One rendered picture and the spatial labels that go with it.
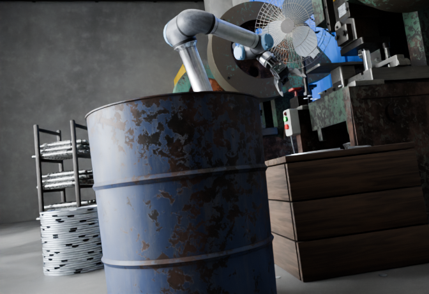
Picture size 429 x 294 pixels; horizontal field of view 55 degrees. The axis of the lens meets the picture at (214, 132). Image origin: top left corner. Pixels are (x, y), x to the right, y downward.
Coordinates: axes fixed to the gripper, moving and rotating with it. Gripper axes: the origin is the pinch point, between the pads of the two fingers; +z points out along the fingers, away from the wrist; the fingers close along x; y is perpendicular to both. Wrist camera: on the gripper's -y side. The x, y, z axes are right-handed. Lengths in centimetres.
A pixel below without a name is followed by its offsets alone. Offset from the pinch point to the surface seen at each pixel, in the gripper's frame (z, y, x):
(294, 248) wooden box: 73, 63, -45
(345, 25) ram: -3.3, 9.6, 36.3
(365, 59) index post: 19.9, 15.9, 27.3
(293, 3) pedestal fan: -73, -44, 48
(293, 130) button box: 12.1, -11.1, -13.9
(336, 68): 8.7, 4.6, 19.1
